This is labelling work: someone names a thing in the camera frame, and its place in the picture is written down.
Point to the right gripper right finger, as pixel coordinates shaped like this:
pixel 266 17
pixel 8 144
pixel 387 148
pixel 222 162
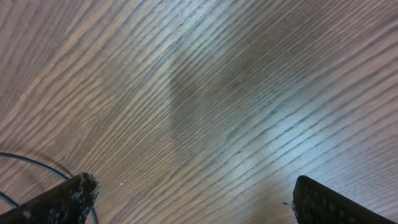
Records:
pixel 314 203

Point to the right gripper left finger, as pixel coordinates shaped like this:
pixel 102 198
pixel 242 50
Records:
pixel 67 203

